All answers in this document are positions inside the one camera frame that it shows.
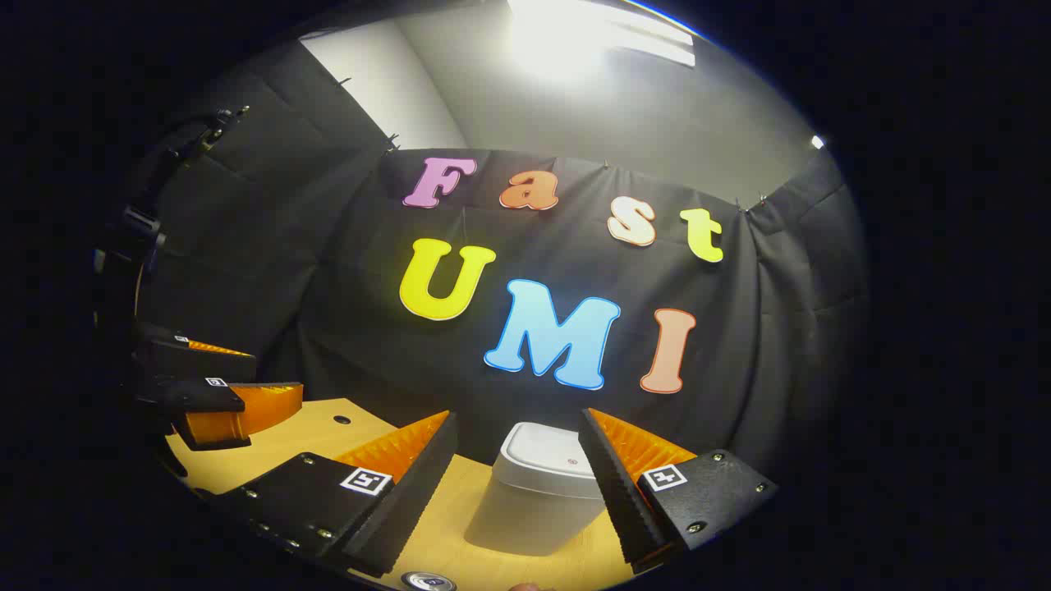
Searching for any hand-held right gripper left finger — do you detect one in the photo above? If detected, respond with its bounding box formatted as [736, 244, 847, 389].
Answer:
[193, 410, 458, 578]

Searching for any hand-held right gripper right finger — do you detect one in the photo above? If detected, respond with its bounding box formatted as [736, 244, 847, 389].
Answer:
[577, 408, 779, 574]

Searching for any white desktop garbage bin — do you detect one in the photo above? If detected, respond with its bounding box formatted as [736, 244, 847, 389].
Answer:
[464, 422, 613, 557]

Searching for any wooden desktop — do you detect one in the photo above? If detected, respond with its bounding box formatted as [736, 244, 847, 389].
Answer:
[164, 398, 649, 591]

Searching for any black backdrop cloth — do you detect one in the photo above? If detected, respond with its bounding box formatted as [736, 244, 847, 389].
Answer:
[123, 41, 871, 485]

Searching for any large ceiling light panel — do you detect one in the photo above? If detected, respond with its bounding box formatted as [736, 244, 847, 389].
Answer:
[509, 0, 699, 79]

